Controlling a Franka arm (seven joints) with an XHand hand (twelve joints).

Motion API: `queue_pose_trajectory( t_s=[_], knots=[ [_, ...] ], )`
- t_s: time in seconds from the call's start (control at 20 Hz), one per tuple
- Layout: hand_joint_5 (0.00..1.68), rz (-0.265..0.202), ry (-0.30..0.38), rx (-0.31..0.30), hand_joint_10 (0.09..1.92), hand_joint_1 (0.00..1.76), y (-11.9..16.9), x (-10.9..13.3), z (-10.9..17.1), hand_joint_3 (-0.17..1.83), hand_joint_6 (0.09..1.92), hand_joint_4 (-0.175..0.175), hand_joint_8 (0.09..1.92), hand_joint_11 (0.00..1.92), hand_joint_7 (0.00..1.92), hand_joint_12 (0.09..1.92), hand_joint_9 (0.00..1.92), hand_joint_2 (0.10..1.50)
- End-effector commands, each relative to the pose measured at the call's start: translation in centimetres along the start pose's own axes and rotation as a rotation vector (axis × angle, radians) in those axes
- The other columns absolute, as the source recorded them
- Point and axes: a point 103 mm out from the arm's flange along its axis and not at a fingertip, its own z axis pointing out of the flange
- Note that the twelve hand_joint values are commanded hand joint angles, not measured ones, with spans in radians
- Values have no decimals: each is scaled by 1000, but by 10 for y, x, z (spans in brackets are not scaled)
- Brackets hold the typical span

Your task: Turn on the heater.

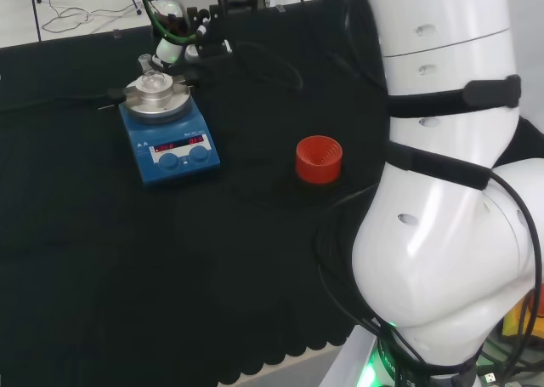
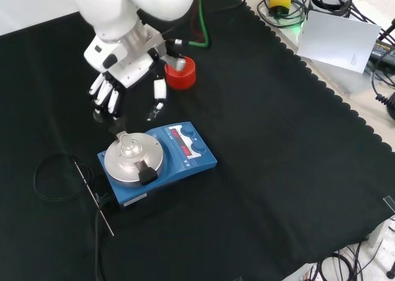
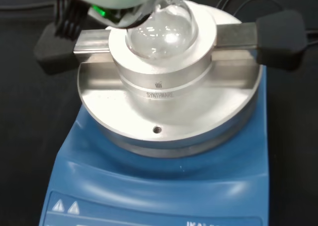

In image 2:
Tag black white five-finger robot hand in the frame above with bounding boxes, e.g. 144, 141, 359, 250
83, 25, 169, 123

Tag heater with blue base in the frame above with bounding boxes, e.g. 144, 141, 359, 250
98, 121, 218, 210

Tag clear round-bottom glass flask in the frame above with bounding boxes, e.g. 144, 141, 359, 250
118, 134, 141, 160

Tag thin metal probe rod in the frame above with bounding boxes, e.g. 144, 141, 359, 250
73, 159, 115, 237

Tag black bench cloth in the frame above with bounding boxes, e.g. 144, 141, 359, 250
0, 0, 395, 281

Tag yellow stop button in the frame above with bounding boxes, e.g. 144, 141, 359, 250
268, 0, 293, 16

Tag pale board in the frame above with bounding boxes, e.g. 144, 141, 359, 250
296, 10, 382, 75

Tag black power adapter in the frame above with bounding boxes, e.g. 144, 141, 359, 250
368, 39, 395, 66

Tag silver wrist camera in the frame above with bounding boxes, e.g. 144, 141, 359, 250
165, 54, 188, 70

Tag red ribbed plastic ring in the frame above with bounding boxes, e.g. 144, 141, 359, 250
164, 56, 197, 91

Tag green cable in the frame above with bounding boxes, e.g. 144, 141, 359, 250
188, 0, 212, 49

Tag silver heating block black handles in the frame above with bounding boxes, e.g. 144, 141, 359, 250
104, 117, 164, 186

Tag thin black probe cable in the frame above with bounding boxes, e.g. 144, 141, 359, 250
33, 152, 95, 201

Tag black heater power cable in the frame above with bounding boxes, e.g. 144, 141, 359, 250
93, 191, 109, 281

